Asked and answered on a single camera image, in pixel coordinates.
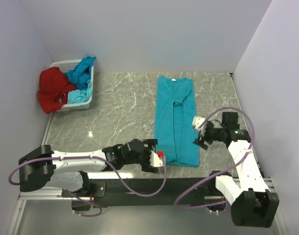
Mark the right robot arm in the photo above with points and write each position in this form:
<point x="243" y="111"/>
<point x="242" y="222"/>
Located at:
<point x="251" y="201"/>

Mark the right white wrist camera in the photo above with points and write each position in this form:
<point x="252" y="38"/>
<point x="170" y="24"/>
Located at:
<point x="199" y="125"/>

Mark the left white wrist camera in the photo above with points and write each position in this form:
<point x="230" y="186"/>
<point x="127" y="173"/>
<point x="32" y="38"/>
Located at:
<point x="156" y="159"/>

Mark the black mounting beam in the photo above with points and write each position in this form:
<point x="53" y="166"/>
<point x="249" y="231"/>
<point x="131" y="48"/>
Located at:
<point x="111" y="192"/>

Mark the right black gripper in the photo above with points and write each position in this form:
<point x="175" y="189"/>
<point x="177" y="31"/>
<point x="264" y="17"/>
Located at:
<point x="201" y="143"/>

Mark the red t shirt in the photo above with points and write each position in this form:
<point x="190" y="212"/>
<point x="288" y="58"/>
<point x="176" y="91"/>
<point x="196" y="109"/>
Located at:
<point x="53" y="90"/>

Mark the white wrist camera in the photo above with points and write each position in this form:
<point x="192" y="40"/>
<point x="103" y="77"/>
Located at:
<point x="199" y="125"/>
<point x="156" y="159"/>

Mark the white laundry basket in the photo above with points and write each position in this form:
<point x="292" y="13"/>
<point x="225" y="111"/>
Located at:
<point x="64" y="67"/>

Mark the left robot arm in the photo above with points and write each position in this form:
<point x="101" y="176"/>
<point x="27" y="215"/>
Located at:
<point x="44" y="167"/>

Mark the aluminium rail frame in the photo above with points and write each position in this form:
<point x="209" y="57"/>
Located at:
<point x="217" y="207"/>

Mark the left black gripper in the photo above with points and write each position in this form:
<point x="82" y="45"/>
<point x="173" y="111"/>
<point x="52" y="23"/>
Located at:
<point x="151" y="144"/>

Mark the teal t shirt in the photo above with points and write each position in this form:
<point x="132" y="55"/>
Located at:
<point x="175" y="110"/>
<point x="80" y="77"/>

